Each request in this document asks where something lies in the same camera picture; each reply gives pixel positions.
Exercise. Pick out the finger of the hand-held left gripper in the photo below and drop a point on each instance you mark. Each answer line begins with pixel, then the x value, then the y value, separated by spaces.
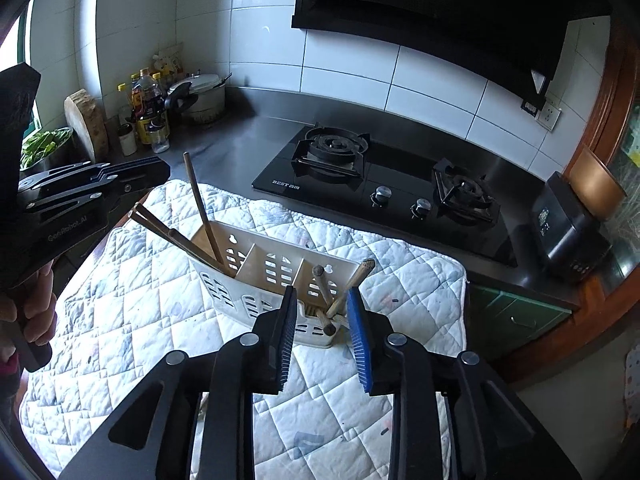
pixel 75 200
pixel 130 169

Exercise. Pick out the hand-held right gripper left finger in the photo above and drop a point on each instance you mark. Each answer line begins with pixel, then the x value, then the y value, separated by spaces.
pixel 282 340

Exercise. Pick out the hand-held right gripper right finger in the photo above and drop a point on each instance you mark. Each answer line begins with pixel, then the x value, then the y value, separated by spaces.
pixel 357 340

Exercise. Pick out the group of wooden chopsticks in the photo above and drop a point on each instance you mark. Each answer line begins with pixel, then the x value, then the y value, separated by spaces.
pixel 198 195

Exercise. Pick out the white plastic utensil holder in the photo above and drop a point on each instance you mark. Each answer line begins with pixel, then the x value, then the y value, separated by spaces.
pixel 250 270

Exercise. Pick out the person's left hand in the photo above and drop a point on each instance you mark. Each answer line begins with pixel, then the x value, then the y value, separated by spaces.
pixel 37 300

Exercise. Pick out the small white jar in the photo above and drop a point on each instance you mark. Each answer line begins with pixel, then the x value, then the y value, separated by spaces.
pixel 128 140

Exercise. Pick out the small glass jar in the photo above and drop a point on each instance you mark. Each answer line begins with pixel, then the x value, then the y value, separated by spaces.
pixel 160 139

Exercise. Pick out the metal bowl of greens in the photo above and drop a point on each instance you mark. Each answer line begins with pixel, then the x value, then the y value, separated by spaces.
pixel 42 150

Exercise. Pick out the round wooden chopping block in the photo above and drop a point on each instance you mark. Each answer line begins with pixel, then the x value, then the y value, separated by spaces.
pixel 87 125

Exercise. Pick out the yellow-capped bottle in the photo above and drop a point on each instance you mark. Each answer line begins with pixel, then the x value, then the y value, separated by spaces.
pixel 123 105

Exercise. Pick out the white quilted mat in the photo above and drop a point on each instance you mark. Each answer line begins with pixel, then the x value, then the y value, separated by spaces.
pixel 325 410

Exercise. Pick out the metal pressure cooker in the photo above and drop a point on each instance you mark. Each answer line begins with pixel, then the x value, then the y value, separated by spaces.
pixel 200 97

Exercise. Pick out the green base cabinet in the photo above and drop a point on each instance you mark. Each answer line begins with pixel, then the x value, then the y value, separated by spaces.
pixel 515 320

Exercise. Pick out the black gas stove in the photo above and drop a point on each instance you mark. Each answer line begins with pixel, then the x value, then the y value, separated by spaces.
pixel 400 180

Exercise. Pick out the black rice cooker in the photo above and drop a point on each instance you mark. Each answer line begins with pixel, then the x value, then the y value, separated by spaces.
pixel 565 230

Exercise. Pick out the copper inner pot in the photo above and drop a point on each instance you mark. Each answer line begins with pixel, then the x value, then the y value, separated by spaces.
pixel 595 185

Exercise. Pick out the black range hood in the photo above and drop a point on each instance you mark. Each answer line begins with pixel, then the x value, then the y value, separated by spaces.
pixel 450 15

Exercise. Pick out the wooden glass-door cabinet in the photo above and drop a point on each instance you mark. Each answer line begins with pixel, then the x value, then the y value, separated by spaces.
pixel 615 110

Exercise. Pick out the black wall socket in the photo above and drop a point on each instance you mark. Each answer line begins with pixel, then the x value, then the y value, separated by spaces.
pixel 530 107

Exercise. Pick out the white wall socket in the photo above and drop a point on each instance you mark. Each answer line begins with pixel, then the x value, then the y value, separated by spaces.
pixel 549 117

